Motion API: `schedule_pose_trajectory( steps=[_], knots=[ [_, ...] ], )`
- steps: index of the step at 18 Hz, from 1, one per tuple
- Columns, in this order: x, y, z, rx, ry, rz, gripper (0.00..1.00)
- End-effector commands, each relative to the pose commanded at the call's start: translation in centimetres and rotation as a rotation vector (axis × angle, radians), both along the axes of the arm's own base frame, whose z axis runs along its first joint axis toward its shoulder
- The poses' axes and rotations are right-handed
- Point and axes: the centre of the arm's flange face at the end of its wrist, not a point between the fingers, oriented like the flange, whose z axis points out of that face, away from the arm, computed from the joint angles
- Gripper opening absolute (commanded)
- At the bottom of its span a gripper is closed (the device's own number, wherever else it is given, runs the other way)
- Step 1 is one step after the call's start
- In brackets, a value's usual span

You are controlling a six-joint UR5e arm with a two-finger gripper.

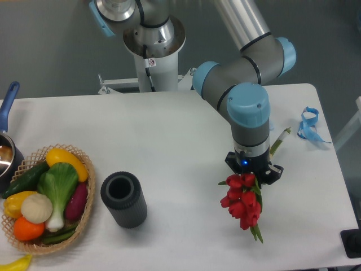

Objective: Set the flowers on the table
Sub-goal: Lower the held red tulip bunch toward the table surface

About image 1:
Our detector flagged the dark grey ribbed vase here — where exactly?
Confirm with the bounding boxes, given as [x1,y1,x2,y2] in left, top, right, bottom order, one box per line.
[100,171,147,229]

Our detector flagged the white garlic bulb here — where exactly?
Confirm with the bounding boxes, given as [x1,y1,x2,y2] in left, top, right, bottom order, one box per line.
[21,193,53,224]

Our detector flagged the orange fruit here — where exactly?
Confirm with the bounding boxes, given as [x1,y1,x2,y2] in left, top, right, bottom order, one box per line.
[13,217,45,241]

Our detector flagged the yellow bell pepper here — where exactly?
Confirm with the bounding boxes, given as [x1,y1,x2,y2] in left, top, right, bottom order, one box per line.
[3,191,37,219]

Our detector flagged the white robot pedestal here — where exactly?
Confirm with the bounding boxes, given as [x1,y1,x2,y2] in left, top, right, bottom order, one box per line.
[98,15,186,94]

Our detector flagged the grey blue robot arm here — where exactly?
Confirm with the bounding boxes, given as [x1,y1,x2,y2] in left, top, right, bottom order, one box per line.
[89,1,296,185]

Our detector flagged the green beans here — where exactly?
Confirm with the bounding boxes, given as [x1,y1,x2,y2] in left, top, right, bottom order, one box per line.
[41,225,77,245]

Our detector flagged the purple sweet potato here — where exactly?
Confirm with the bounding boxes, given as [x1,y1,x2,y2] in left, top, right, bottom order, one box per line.
[65,182,87,221]

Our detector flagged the woven wicker basket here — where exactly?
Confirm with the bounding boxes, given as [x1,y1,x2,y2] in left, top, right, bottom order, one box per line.
[2,144,96,255]

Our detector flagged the green bok choy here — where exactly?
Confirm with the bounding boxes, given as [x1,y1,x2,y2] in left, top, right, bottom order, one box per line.
[37,162,78,232]

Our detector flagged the green cucumber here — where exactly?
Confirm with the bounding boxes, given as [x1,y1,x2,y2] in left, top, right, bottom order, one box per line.
[2,161,50,199]

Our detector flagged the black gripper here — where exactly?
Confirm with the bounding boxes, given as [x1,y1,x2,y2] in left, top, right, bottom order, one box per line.
[225,147,284,185]

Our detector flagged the blue handled saucepan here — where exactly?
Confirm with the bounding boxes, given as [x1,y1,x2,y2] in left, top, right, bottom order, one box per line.
[1,81,24,194]

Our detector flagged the red tulip bouquet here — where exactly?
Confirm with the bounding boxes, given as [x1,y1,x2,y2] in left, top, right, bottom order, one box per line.
[219,172,263,243]

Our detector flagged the white frame at right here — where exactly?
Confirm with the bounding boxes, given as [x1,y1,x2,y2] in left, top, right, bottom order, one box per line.
[333,97,360,152]

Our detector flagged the black device at edge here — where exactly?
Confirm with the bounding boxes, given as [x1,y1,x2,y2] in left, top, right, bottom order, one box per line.
[340,229,360,259]

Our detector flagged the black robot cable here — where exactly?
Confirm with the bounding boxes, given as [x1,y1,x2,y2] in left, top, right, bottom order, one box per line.
[142,44,156,93]

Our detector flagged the blue ribbon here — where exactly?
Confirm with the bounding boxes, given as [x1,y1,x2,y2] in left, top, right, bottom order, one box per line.
[297,107,331,143]

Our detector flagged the yellow banana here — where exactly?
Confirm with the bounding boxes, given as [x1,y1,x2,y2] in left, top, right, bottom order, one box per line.
[1,254,33,271]

